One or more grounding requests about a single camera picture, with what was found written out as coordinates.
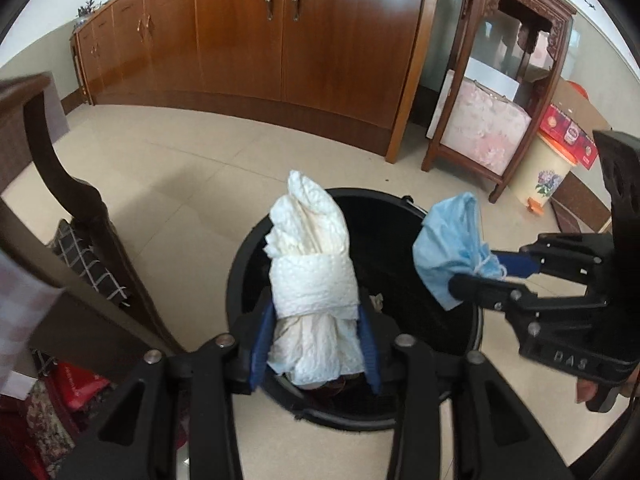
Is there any white tissue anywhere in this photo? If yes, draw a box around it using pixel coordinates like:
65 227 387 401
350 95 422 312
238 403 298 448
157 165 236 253
265 170 364 389

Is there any light blue face mask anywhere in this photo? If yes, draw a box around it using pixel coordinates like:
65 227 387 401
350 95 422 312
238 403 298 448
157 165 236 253
412 192 506 311

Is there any person right hand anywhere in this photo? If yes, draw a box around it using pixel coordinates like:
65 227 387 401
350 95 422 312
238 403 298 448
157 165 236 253
576 378 598 404

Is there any black plastic bucket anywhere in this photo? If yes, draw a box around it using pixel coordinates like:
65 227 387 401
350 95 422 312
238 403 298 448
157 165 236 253
226 171 483 431

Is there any brown tile sample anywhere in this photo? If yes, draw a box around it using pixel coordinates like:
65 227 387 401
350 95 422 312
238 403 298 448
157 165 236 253
551 172 612 233

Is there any floral cream waste bin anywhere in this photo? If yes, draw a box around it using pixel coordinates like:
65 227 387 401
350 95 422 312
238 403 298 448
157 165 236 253
521 132 577 210

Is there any pink floral bag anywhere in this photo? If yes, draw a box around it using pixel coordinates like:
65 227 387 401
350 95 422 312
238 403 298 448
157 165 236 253
440 78 530 176

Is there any cardboard box with red packs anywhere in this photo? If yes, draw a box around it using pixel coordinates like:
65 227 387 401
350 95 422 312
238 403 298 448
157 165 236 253
540 79 611 170

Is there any red cloth under table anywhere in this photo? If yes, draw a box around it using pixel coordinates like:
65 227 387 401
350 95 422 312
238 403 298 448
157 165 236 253
1 363 115 479

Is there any black checkered cushion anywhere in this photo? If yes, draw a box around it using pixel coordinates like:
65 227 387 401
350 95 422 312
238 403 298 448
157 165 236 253
48 219 130 310

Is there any patterned red rug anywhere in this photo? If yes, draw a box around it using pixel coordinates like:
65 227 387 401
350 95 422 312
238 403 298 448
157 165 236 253
26 379 78 479

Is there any carved wooden side stand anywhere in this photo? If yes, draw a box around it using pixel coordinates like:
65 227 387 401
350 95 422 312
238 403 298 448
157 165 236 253
422 0 576 203

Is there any long wooden sideboard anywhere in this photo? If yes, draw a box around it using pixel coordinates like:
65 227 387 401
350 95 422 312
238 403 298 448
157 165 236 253
72 0 437 162

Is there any small potted succulent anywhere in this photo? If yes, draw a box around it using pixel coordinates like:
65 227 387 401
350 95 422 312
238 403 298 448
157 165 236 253
74 0 101 28

